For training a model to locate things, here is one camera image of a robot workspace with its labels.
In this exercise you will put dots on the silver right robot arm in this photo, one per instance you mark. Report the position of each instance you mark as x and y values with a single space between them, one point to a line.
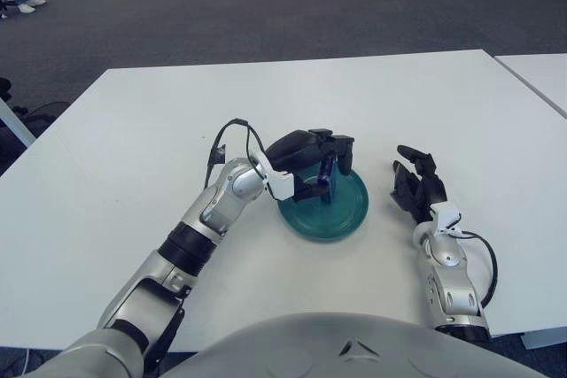
452 294

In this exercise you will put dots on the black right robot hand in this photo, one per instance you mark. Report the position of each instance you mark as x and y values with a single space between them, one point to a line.
414 192

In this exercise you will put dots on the teal green plate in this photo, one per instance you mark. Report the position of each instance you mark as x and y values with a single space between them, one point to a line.
345 214

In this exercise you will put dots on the white table foot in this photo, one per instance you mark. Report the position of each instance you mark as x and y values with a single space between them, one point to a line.
545 340

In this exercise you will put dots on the blue purple gum pack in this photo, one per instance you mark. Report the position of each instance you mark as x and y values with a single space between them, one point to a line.
325 172

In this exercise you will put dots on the grey robot torso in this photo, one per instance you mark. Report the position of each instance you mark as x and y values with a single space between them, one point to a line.
310 347

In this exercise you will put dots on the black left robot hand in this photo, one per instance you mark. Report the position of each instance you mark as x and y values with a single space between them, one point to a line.
297 148

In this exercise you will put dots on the white table leg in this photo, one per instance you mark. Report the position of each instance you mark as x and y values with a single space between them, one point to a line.
17 125

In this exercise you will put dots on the white neighbouring table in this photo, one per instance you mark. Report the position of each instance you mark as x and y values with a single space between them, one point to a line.
540 77

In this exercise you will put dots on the black office chair base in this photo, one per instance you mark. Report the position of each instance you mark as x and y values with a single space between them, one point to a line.
42 120

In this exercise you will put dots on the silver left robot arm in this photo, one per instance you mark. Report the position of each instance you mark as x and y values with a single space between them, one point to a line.
212 210

